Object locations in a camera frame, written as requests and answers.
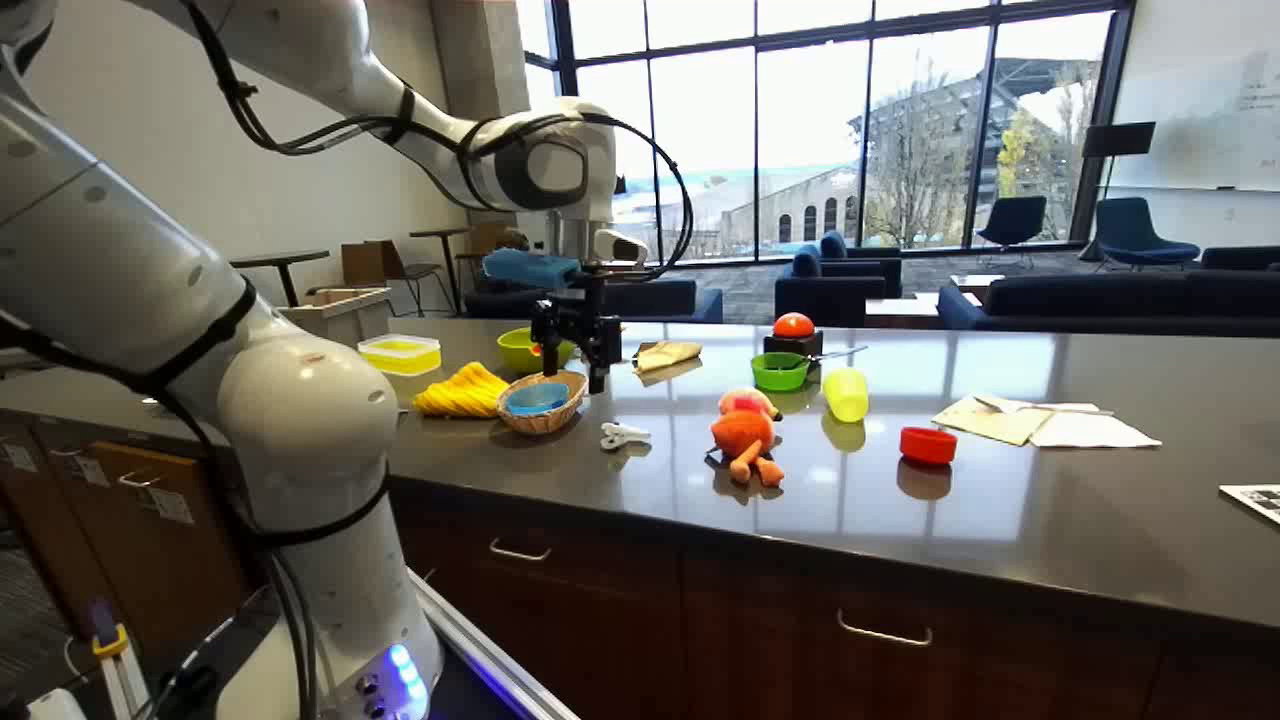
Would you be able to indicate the beige paper bag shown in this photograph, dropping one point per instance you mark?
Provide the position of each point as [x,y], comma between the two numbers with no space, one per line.
[666,359]

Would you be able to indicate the dark window frame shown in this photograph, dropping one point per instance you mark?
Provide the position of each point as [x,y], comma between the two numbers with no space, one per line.
[566,81]

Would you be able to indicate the brown wooden counter cabinet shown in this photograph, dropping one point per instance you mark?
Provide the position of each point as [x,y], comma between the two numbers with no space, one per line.
[744,641]

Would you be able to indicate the small white clip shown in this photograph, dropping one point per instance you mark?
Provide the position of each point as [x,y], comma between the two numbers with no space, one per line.
[623,433]

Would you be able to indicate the aluminium frame rail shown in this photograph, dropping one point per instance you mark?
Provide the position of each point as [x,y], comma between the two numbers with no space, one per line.
[502,654]

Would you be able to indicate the orange plush toy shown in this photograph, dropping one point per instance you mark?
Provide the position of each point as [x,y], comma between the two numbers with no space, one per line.
[741,433]

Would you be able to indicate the long navy sofa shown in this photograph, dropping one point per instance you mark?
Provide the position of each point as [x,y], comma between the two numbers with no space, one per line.
[1121,303]

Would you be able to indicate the lime yellow plastic cup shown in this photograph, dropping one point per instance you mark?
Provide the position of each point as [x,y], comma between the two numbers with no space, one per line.
[844,396]

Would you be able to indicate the beige paper sheet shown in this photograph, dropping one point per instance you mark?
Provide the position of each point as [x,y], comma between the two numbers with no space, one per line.
[994,421]

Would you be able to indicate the large lime green bowl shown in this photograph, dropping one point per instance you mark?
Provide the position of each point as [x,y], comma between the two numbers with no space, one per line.
[518,351]

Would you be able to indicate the red plastic cup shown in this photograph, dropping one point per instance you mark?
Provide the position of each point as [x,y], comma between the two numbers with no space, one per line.
[931,445]

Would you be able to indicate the navy armchair blue cushion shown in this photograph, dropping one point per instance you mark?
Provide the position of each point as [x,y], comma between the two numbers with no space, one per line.
[832,287]

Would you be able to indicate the wall whiteboard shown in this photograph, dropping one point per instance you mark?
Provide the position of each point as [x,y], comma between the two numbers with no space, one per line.
[1201,127]

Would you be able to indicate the beige storage bin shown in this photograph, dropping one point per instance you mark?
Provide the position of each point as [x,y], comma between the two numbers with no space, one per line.
[340,319]

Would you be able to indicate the dark sofa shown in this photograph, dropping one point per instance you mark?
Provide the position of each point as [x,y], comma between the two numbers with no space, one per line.
[666,299]

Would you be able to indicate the small green bowl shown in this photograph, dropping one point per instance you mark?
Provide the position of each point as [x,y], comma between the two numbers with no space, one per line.
[782,374]

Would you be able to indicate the yellow clamp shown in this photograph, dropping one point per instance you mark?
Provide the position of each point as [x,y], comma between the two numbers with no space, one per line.
[114,641]

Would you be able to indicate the dark swivel chair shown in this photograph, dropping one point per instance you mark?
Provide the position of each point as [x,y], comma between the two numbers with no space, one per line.
[1015,221]

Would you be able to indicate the black display stand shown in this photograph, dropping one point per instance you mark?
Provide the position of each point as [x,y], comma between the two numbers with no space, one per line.
[1117,143]

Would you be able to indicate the blue bowl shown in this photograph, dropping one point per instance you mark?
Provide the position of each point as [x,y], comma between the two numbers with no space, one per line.
[539,396]

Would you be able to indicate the yellow knitted cloth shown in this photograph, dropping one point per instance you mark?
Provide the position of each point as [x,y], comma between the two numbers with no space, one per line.
[467,395]

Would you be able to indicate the wooden chair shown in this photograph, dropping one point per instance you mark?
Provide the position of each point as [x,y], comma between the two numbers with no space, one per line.
[374,263]

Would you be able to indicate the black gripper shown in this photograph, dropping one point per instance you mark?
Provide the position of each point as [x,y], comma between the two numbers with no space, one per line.
[585,325]

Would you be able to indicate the wicker basket bowl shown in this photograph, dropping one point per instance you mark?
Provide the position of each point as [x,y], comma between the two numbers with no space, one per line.
[563,417]

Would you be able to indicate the white paper sheet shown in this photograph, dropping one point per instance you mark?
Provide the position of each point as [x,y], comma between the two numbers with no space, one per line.
[1092,430]

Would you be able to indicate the black white patterned sheet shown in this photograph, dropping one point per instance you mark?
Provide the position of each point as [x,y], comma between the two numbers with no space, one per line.
[1260,501]

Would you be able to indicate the red toy tomato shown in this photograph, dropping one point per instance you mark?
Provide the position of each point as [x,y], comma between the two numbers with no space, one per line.
[795,325]

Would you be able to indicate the clear container yellow lid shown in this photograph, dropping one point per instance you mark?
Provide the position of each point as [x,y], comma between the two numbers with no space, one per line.
[400,354]

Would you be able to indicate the wooden coffee table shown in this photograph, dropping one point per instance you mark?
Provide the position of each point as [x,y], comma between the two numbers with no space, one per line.
[903,311]

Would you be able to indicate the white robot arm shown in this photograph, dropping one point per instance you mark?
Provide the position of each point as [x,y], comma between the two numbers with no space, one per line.
[105,266]

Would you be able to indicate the tall black table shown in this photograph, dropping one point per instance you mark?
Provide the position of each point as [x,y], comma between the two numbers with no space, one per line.
[282,263]

